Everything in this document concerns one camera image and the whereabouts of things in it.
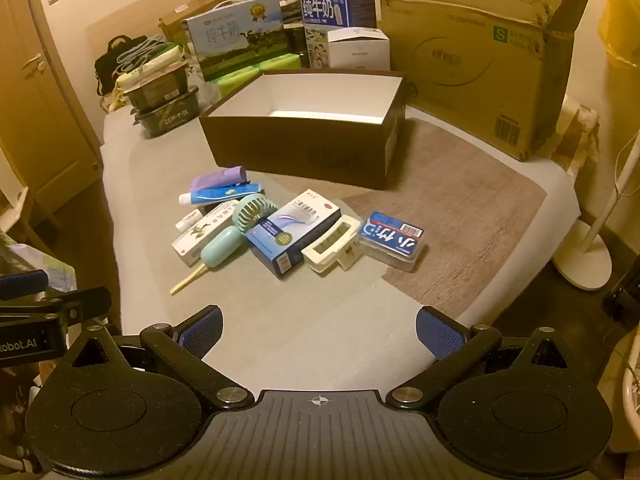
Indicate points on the brown wood pattern mat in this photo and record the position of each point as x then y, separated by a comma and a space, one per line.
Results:
465, 200

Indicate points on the white medicine box plant print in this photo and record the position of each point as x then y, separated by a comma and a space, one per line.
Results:
200, 235

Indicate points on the purple tube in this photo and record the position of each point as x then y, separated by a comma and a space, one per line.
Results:
220, 180

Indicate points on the milk carton box with cows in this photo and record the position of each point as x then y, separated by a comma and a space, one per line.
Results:
225, 40

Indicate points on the yellow plastic bag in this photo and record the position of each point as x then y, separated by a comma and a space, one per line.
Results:
622, 15

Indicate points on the white square box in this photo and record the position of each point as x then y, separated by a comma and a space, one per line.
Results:
357, 50

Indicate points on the black bag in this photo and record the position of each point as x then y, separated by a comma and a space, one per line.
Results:
107, 65

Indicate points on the large tan cardboard box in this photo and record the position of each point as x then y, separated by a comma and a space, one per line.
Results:
475, 60

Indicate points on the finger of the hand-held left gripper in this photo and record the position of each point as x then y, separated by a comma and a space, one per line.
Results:
75, 305
22, 284

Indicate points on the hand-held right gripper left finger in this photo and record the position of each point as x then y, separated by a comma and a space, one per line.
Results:
202, 332

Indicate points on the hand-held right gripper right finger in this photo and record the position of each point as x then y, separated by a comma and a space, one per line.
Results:
440, 332

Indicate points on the small tan cardboard box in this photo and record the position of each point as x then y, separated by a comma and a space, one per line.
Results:
195, 7

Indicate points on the blue card box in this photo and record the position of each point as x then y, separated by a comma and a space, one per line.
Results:
392, 240

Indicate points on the cream plastic holder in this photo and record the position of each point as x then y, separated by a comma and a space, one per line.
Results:
330, 247

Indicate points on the green white packet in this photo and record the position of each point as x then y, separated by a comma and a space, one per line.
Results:
155, 62

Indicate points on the mint handheld fan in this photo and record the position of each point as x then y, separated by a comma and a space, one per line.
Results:
250, 217

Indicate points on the small clear white bottle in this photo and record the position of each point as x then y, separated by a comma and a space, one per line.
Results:
189, 219

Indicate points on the wooden stick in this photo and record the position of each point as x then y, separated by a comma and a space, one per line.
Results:
186, 280

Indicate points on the green tissue pack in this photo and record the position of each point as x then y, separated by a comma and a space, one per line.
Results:
280, 62
237, 80

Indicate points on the dark box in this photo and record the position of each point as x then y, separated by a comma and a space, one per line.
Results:
292, 35

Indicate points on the brown cardboard box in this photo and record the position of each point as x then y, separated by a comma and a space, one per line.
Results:
300, 150

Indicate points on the stack of grey hangers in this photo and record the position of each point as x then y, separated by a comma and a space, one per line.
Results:
137, 52

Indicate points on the patterned beige cloth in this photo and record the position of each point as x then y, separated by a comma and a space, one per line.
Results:
575, 135

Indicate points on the blue milk carton box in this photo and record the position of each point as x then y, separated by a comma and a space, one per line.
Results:
320, 10

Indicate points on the wooden door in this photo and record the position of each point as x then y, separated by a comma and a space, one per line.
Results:
45, 110

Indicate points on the blue white medicine box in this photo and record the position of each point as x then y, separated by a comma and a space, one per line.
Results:
290, 232

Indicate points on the blue toothpaste tube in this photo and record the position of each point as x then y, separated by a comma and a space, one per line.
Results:
225, 193

